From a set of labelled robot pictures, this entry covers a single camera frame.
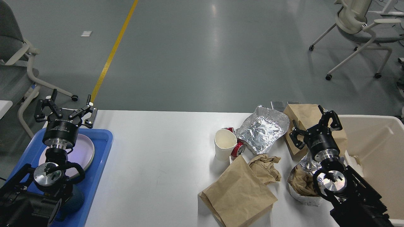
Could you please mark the foil bowl with paper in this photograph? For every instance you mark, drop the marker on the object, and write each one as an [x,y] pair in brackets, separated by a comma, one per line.
[301,182]

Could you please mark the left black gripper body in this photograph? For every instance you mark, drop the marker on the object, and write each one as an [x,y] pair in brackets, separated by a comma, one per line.
[58,130]

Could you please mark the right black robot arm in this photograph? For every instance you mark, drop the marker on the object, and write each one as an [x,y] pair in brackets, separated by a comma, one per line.
[355,202]

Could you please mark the crushed red soda can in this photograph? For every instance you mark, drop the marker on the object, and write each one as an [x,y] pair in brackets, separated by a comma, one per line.
[240,146]

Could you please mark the brown paper bag back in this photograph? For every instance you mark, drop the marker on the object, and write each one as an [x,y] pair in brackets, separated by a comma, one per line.
[306,116]

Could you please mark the dark green mug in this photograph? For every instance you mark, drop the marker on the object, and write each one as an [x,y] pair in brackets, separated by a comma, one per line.
[73,204]

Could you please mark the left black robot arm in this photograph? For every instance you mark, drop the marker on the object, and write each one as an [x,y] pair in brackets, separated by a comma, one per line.
[33,196]

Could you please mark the white office chair right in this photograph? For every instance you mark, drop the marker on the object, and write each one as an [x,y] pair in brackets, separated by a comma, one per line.
[367,29]

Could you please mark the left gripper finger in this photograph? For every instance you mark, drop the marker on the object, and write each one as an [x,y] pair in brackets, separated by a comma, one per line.
[56,113]
[84,116]

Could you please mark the pink plate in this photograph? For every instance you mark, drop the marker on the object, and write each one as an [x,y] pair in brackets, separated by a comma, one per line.
[83,151]

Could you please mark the crumpled aluminium foil sheet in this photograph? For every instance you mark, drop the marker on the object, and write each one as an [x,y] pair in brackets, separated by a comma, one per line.
[262,129]

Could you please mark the white paper cup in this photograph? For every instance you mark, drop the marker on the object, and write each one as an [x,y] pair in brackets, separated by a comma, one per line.
[225,141]

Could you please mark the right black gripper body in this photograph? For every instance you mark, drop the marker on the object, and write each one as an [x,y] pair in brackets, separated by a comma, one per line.
[321,143]

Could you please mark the white side table corner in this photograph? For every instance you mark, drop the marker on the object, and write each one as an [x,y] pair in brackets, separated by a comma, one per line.
[5,105]

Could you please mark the beige plastic bin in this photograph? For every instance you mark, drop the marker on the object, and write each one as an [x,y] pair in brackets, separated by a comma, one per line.
[375,150]

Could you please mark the grey office chair left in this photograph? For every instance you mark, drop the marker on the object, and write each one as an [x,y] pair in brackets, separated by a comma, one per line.
[17,58]

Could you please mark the green plate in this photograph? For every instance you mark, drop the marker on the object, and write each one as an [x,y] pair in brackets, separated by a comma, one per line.
[90,165]

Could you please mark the crumpled brown paper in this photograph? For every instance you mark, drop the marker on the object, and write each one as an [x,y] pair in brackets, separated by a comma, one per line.
[263,167]

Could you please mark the large brown paper bag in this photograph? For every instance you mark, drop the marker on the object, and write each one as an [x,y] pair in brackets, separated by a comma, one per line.
[238,198]

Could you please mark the blue plastic tray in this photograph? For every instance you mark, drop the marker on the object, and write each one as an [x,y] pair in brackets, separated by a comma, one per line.
[102,140]

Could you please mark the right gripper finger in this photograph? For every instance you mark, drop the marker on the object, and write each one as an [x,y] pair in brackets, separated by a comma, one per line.
[296,131]
[329,120]

